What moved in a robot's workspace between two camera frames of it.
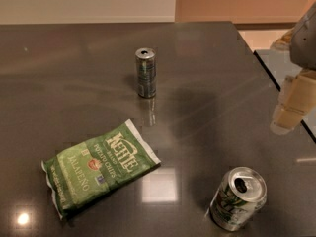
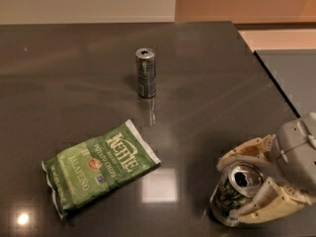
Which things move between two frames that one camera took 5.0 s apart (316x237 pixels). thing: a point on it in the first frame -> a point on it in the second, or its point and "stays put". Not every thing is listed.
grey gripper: [304, 42] -> [298, 155]
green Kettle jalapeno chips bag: [83, 172] stays put
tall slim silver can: [146, 72] stays put
